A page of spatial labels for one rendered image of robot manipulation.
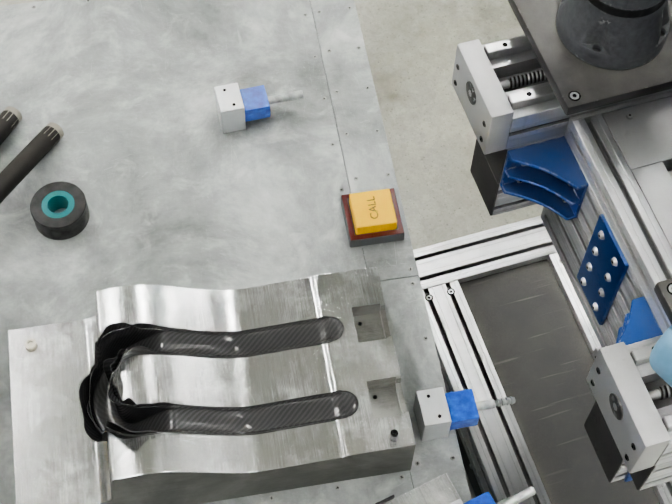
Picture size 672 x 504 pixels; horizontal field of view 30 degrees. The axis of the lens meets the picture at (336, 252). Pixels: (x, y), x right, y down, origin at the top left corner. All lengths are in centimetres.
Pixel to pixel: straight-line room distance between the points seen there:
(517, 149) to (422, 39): 131
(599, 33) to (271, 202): 53
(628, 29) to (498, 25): 146
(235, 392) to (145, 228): 34
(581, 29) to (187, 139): 61
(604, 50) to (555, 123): 14
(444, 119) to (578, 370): 79
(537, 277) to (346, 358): 93
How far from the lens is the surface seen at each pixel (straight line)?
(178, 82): 199
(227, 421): 160
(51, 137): 192
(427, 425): 164
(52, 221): 183
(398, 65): 303
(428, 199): 282
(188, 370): 161
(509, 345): 242
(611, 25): 170
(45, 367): 169
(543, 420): 237
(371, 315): 169
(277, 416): 161
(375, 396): 164
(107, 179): 190
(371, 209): 180
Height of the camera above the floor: 236
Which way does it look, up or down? 60 degrees down
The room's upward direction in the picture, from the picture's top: 2 degrees clockwise
